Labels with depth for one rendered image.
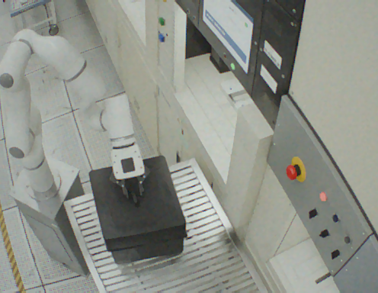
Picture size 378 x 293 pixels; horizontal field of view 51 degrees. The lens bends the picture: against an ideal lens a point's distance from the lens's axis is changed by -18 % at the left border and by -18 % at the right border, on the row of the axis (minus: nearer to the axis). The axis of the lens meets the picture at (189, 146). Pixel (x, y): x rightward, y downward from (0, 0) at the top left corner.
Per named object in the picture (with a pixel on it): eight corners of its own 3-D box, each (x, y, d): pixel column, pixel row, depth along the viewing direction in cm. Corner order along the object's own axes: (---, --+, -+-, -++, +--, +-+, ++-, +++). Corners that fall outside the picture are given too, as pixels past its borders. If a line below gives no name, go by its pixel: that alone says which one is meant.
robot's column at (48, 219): (49, 258, 242) (8, 194, 181) (65, 223, 258) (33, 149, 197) (88, 278, 237) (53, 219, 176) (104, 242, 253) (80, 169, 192)
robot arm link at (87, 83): (46, 87, 135) (95, 139, 157) (78, 76, 127) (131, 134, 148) (56, 66, 140) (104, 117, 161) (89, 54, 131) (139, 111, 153)
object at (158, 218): (91, 185, 169) (84, 165, 159) (165, 169, 175) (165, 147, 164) (107, 252, 153) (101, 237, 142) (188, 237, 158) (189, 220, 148)
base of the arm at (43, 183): (19, 191, 183) (7, 168, 168) (36, 159, 194) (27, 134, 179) (49, 207, 179) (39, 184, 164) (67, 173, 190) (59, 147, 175)
